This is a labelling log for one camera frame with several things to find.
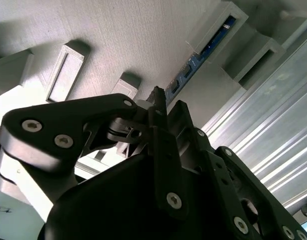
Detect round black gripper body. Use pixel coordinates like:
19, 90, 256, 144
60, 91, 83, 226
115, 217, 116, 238
37, 153, 236, 240

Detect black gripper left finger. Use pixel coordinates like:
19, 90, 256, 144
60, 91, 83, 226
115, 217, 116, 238
0, 86, 190, 222

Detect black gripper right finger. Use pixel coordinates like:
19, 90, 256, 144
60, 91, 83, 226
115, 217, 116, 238
167, 99, 307, 240

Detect blue RAM stick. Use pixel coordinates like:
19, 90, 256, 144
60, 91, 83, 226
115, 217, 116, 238
164, 14, 238, 106

